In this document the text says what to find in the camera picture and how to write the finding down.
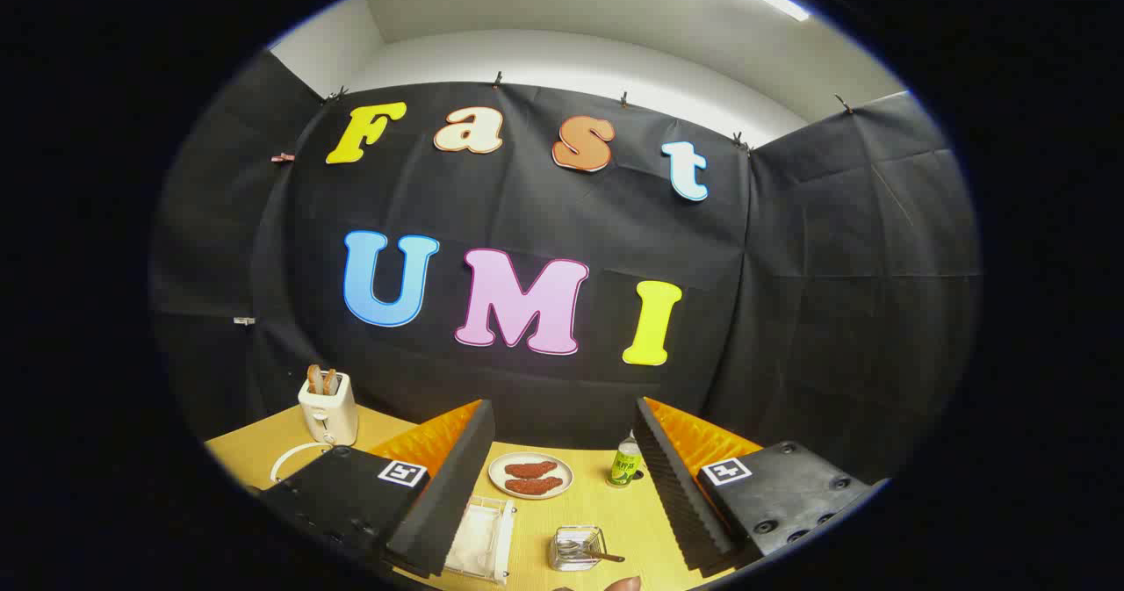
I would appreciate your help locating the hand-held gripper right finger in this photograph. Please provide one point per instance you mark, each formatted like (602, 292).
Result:
(667, 477)

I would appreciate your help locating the green label drink bottle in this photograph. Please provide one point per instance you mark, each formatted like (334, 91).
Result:
(624, 466)

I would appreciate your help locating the white oval plate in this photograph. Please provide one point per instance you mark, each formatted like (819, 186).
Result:
(529, 456)

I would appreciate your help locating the red sausage piece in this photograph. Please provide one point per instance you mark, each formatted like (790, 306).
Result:
(529, 469)
(533, 486)

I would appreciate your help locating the white toaster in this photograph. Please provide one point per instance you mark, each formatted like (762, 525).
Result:
(329, 415)

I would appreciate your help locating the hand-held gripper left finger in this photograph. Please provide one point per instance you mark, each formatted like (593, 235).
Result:
(457, 486)

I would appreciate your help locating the black backdrop cloth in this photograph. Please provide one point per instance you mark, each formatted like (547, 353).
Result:
(527, 213)

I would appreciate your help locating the toast slice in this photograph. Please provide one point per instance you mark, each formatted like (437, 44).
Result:
(313, 379)
(330, 381)

